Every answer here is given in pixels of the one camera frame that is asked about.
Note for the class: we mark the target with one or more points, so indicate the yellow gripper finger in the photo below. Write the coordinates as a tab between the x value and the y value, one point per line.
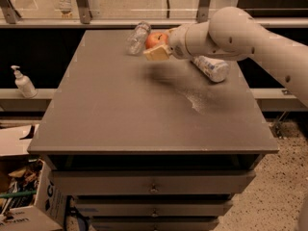
157	53

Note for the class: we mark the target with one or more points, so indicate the clear plastic water bottle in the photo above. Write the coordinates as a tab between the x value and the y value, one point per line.
136	41

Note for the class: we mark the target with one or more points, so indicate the grey metal railing frame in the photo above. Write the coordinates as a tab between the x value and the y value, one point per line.
159	13

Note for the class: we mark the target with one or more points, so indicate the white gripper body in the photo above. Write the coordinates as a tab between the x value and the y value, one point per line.
177	42

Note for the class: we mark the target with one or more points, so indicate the cardboard box with clutter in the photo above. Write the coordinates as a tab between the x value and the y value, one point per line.
29	199

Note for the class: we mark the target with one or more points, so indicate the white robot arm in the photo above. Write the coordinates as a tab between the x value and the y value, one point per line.
233	34

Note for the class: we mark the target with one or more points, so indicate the metal drawer knob top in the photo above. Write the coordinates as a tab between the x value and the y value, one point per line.
153	189

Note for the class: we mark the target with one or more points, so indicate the white labelled plastic bottle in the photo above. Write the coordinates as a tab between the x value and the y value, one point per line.
216	70

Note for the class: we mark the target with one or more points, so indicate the white pump dispenser bottle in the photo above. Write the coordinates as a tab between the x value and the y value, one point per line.
23	82

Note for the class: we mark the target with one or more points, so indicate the grey drawer cabinet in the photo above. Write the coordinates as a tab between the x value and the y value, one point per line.
118	124

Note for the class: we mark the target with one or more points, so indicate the red apple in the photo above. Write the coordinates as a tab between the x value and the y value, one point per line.
155	38

